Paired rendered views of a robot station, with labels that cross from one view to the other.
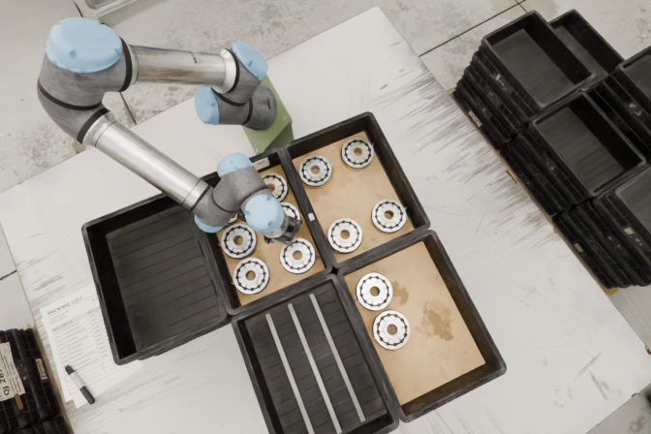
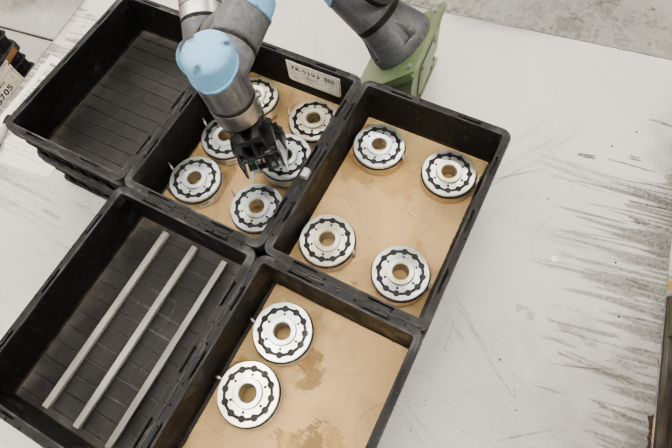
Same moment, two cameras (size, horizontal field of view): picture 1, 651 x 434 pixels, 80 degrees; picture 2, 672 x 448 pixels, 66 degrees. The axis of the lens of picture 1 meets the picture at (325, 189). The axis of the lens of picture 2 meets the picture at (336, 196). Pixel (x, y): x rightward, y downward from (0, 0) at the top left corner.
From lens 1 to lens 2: 46 cm
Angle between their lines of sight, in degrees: 23
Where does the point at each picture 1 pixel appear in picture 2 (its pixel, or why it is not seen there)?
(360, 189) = (407, 217)
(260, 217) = (195, 52)
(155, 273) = (135, 97)
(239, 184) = (224, 12)
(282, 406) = (70, 332)
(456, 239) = (470, 415)
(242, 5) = not seen: outside the picture
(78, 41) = not seen: outside the picture
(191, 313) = (116, 160)
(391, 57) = (637, 133)
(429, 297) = (336, 419)
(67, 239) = not seen: hidden behind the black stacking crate
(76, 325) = not seen: hidden behind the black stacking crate
